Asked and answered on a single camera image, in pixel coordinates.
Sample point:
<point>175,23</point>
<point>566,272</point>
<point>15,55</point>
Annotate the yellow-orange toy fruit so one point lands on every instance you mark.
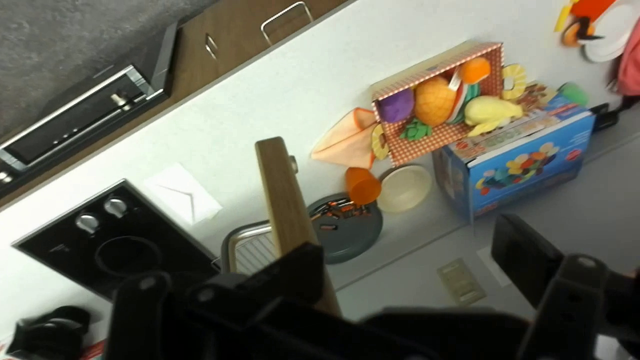
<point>435,100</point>

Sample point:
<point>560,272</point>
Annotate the black device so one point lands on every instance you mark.
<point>47,333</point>

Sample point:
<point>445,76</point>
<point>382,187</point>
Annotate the black hot plate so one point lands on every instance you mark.
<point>66,251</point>

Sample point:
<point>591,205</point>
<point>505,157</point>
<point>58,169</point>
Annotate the brown toy strips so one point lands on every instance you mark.
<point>337,210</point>

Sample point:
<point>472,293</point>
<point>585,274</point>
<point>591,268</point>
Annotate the cream plastic plate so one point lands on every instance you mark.
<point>405,189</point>

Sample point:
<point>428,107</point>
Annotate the beige wall switch plate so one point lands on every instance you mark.
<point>460,280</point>

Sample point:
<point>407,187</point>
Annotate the white and red toy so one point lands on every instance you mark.
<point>456,87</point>

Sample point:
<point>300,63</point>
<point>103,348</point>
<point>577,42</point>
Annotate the red checkered cardboard box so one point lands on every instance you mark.
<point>432,140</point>

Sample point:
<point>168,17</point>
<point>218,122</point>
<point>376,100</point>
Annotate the pink cloth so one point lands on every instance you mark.
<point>631,67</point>

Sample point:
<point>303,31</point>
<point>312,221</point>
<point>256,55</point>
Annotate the dark grey plate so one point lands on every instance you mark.
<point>351,233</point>

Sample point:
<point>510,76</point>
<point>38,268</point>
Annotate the yellow toy fry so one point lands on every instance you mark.
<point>562,17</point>

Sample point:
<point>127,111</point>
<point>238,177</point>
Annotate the purple toy fruit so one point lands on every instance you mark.
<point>396,104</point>

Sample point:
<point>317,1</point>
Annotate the white plastic plate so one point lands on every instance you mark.
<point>612,33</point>

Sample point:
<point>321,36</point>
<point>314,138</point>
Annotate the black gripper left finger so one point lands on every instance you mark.
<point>200,320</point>

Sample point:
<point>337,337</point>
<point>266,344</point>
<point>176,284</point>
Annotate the white paper sheet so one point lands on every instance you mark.
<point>183,192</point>

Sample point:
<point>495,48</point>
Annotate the orange toy fruit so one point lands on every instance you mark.
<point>476,70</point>

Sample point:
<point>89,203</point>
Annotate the orange plastic cup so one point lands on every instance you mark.
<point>363,187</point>

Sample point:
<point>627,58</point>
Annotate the pale yellow toy fruit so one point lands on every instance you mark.
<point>492,111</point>

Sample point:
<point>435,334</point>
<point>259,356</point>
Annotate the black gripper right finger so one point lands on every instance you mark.
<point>573,300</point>

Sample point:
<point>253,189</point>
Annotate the blue puzzle box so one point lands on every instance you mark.
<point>526,160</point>

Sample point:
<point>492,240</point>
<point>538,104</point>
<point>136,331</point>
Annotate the silver metal tray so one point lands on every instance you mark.
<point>251,251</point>

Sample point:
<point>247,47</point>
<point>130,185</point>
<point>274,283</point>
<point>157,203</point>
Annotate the black and steel oven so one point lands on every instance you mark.
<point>72,121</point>

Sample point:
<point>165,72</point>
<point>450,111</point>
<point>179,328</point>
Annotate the orange and black toy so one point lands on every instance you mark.
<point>577,33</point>

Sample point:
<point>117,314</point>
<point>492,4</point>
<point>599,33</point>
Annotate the wooden cabinet door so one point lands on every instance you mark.
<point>286,200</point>

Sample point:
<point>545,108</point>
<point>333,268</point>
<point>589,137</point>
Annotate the green leafy toy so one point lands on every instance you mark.
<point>416,128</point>

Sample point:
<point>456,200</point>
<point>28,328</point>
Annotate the yellow toy pineapple slice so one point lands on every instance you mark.
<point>380,143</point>
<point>515,81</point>

